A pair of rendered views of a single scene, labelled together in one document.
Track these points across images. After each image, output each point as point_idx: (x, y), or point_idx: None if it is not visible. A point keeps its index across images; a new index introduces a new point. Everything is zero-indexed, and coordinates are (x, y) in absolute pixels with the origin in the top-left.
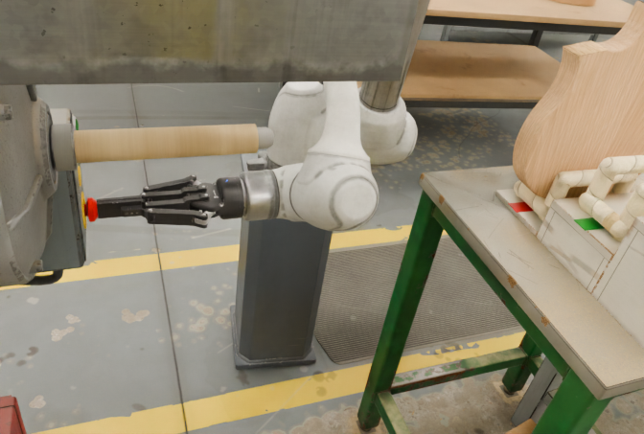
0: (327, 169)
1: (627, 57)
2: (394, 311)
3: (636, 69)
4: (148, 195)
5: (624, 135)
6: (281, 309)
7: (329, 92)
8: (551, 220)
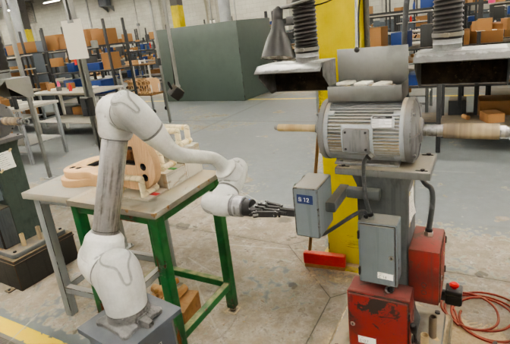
0: (238, 162)
1: None
2: (174, 283)
3: None
4: (277, 209)
5: None
6: None
7: (216, 156)
8: (168, 179)
